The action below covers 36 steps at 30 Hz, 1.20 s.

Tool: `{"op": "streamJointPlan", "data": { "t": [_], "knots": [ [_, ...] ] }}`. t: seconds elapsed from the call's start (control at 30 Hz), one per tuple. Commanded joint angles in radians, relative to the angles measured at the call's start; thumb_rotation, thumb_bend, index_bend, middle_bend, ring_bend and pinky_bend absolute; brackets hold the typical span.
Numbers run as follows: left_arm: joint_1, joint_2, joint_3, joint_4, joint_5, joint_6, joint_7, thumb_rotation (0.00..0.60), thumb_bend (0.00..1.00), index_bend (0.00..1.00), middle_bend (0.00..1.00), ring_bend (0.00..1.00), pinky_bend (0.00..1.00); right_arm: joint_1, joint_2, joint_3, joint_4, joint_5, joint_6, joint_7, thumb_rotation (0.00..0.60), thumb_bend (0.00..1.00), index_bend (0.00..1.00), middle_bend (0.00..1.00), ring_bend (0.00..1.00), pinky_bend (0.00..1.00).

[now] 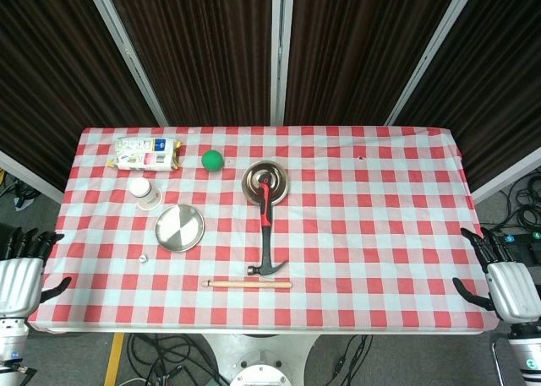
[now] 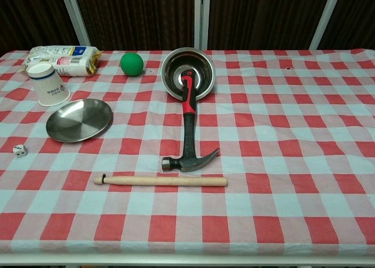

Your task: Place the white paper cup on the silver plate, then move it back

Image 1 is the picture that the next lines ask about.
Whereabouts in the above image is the green ball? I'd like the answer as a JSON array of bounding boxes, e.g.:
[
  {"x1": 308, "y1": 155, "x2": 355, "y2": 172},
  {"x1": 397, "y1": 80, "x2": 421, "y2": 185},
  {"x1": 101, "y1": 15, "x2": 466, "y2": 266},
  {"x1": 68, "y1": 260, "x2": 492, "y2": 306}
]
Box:
[{"x1": 200, "y1": 150, "x2": 224, "y2": 173}]

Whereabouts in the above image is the white plastic snack package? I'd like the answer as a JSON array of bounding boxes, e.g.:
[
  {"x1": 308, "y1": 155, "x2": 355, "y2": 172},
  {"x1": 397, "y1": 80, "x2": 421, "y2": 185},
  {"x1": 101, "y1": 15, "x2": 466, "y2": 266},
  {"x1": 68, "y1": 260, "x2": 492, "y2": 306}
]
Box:
[{"x1": 106, "y1": 135, "x2": 183, "y2": 171}]

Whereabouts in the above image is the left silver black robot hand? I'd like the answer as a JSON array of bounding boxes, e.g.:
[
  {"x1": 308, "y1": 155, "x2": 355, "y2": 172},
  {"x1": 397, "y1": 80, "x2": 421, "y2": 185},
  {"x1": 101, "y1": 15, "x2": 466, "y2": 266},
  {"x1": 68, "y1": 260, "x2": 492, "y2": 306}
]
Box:
[{"x1": 0, "y1": 227, "x2": 73, "y2": 319}]

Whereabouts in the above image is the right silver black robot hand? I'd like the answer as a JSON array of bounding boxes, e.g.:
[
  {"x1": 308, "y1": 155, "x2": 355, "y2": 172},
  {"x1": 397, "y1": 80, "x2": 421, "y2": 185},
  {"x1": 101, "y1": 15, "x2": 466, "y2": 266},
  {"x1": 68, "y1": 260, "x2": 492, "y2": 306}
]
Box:
[{"x1": 451, "y1": 227, "x2": 541, "y2": 323}]

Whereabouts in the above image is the flat stainless steel plate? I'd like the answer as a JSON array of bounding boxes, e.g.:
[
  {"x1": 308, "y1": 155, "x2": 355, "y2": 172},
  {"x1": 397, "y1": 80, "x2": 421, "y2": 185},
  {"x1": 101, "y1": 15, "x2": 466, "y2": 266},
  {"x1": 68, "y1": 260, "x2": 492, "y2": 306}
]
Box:
[{"x1": 154, "y1": 204, "x2": 206, "y2": 253}]

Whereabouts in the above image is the red black claw hammer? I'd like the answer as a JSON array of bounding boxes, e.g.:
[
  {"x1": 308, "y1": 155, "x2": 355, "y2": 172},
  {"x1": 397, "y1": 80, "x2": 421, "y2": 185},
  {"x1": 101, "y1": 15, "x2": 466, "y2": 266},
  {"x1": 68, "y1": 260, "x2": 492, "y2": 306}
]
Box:
[{"x1": 246, "y1": 175, "x2": 290, "y2": 277}]

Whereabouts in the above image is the yellow floor tape strip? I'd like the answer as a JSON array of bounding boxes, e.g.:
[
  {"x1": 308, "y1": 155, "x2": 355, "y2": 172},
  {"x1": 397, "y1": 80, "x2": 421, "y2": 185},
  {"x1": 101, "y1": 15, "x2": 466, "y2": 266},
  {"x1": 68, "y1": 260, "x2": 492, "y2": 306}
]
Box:
[{"x1": 103, "y1": 333, "x2": 126, "y2": 386}]

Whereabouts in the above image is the round white robot base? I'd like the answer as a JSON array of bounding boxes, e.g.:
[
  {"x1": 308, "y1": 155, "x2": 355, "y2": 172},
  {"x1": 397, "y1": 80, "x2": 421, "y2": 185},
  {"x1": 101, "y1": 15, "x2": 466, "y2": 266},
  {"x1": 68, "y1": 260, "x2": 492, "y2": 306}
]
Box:
[{"x1": 230, "y1": 351, "x2": 297, "y2": 386}]

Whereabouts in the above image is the black box with green stickers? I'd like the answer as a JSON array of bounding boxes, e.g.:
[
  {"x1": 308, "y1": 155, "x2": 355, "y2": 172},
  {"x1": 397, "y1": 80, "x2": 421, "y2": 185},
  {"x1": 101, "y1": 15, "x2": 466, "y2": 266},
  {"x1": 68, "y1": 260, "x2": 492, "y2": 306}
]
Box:
[{"x1": 500, "y1": 230, "x2": 541, "y2": 265}]

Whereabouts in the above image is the white paper cup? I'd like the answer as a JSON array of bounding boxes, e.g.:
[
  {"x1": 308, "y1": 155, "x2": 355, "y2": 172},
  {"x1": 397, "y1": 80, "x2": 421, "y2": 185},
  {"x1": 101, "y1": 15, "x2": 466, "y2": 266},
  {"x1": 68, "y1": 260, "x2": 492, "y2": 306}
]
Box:
[{"x1": 128, "y1": 177, "x2": 164, "y2": 211}]

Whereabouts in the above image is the red white checkered tablecloth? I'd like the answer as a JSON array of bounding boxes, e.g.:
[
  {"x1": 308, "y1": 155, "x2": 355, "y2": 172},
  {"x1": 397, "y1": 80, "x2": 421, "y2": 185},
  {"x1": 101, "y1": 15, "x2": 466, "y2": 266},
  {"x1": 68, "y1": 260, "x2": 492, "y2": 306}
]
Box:
[{"x1": 27, "y1": 126, "x2": 500, "y2": 334}]

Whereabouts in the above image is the dark corrugated partition panel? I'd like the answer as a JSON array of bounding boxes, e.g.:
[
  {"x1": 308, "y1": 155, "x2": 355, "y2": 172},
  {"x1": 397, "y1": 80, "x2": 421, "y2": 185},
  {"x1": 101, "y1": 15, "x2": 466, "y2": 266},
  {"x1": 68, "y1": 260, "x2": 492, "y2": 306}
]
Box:
[
  {"x1": 0, "y1": 0, "x2": 168, "y2": 204},
  {"x1": 84, "y1": 0, "x2": 282, "y2": 128},
  {"x1": 386, "y1": 0, "x2": 541, "y2": 204},
  {"x1": 281, "y1": 0, "x2": 481, "y2": 128}
]

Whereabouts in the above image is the wooden stick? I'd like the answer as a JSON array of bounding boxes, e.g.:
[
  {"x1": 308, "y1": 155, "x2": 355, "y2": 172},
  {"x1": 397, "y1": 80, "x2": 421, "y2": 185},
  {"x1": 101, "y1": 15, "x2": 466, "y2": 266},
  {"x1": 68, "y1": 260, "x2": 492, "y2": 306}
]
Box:
[{"x1": 201, "y1": 278, "x2": 293, "y2": 291}]

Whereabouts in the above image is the stainless steel bowl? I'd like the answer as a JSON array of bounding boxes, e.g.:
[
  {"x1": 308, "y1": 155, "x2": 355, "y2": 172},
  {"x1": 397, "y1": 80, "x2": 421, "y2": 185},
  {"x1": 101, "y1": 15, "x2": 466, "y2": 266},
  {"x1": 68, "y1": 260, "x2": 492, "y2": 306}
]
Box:
[{"x1": 241, "y1": 160, "x2": 292, "y2": 206}]

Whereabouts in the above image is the black floor cable bundle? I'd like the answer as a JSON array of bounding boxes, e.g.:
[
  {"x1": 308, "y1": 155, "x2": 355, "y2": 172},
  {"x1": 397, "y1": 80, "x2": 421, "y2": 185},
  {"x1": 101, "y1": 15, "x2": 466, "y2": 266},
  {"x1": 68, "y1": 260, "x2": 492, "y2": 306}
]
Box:
[
  {"x1": 124, "y1": 333, "x2": 229, "y2": 386},
  {"x1": 0, "y1": 168, "x2": 41, "y2": 212},
  {"x1": 498, "y1": 177, "x2": 541, "y2": 235},
  {"x1": 320, "y1": 334, "x2": 375, "y2": 381}
]

